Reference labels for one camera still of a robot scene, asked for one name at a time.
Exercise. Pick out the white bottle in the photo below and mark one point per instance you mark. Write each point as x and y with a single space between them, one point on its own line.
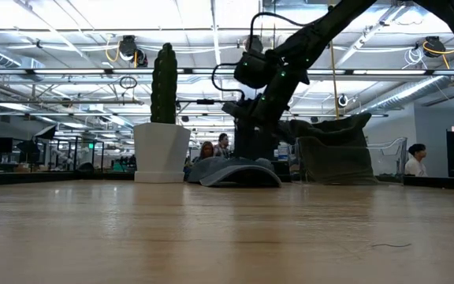
283 152

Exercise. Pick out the dark grey baseball cap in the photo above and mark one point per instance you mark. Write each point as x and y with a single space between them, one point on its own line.
337 165
345 124
329 140

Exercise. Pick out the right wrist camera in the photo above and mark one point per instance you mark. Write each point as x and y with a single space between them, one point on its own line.
233 109

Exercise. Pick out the black metal frame rig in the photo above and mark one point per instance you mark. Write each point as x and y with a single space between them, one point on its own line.
205 101

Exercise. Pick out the green exit sign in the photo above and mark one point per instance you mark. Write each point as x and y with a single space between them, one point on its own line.
91 146

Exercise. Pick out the long ceiling light strip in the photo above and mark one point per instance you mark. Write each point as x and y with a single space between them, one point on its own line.
73 72

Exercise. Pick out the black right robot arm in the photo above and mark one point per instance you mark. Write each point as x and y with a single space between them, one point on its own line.
313 39

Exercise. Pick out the grey blue baseball cap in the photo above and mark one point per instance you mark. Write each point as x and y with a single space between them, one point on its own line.
215 167

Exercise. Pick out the tall green cactus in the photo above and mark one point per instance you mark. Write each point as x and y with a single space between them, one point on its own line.
164 87

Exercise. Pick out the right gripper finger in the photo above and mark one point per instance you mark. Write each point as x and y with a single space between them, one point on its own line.
244 142
266 142

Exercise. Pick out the clear plastic bin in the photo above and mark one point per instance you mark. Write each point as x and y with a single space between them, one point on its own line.
392 158

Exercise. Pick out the small black ceiling reel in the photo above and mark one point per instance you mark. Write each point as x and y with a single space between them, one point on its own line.
338 101

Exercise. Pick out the thin dark thread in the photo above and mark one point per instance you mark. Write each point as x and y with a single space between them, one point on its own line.
384 244

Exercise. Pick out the person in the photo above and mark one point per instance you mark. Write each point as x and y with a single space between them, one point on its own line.
414 167
223 142
206 150

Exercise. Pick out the black table edge rail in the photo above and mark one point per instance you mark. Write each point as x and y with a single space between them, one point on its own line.
6 178

